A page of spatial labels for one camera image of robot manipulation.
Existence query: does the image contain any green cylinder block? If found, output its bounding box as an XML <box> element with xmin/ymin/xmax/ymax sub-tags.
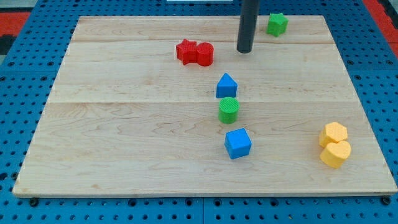
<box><xmin>218</xmin><ymin>97</ymin><xmax>240</xmax><ymax>124</ymax></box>

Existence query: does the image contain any blue triangle block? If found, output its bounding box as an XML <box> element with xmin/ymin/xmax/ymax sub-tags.
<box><xmin>216</xmin><ymin>73</ymin><xmax>238</xmax><ymax>98</ymax></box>

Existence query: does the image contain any light wooden board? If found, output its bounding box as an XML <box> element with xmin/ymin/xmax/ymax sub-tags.
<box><xmin>12</xmin><ymin>16</ymin><xmax>397</xmax><ymax>198</ymax></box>

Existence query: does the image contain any blue cube block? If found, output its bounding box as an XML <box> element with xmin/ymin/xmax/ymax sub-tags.
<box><xmin>224</xmin><ymin>128</ymin><xmax>252</xmax><ymax>159</ymax></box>

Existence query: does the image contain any red star block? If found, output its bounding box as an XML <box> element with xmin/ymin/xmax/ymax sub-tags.
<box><xmin>176</xmin><ymin>39</ymin><xmax>197</xmax><ymax>65</ymax></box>

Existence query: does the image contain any red cylinder block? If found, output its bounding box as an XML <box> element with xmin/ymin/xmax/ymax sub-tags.
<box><xmin>197</xmin><ymin>42</ymin><xmax>214</xmax><ymax>67</ymax></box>

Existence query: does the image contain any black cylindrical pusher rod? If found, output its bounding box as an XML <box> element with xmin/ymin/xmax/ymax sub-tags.
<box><xmin>237</xmin><ymin>0</ymin><xmax>260</xmax><ymax>54</ymax></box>

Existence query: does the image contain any green star block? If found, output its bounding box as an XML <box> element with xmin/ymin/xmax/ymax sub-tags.
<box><xmin>266</xmin><ymin>13</ymin><xmax>289</xmax><ymax>37</ymax></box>

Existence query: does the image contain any yellow hexagon block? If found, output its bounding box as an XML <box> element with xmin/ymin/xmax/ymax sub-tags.
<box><xmin>318</xmin><ymin>122</ymin><xmax>348</xmax><ymax>147</ymax></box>

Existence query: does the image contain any yellow heart block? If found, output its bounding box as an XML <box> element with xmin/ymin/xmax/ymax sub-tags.
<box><xmin>320</xmin><ymin>141</ymin><xmax>351</xmax><ymax>169</ymax></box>

